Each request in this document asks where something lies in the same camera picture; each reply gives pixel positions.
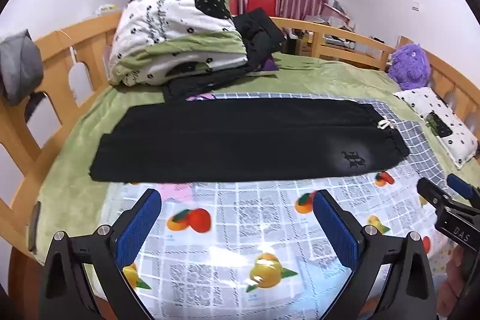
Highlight purple cloth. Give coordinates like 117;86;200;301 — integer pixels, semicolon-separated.
250;55;279;75

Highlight grey cloth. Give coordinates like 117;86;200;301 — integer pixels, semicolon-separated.
0;29;44;107

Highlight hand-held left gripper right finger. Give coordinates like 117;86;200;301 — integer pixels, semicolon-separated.
313;189;439;320

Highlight wooden bed frame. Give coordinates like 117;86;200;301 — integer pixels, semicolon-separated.
0;10;480;320

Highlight large red box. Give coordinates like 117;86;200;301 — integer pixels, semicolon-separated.
245;0;277;18

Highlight green blanket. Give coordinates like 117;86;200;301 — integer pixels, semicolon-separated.
37;52;480;262

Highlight black pants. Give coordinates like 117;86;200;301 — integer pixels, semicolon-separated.
89;97;410;183

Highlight person's right hand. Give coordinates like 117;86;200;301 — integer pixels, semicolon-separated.
437;248;468;311

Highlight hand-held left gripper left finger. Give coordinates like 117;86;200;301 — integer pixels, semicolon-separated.
37;188;163;320

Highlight cardboard box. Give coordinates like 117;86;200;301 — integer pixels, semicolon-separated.
294;31;314;57

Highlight fruit print plastic sheet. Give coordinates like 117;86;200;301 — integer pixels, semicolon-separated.
94;92;451;320

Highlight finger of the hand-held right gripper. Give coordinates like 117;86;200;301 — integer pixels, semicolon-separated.
417;178;452;210
446;174;480;201

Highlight black jacket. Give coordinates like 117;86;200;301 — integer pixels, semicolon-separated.
163;7;286;103

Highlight purple plush toy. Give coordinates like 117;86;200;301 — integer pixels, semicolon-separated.
387;43;431;91

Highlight folded white floral quilt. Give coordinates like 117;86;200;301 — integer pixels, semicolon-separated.
108;0;248;87

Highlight white floral pillow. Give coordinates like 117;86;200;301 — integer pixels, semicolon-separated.
394;87;480;170

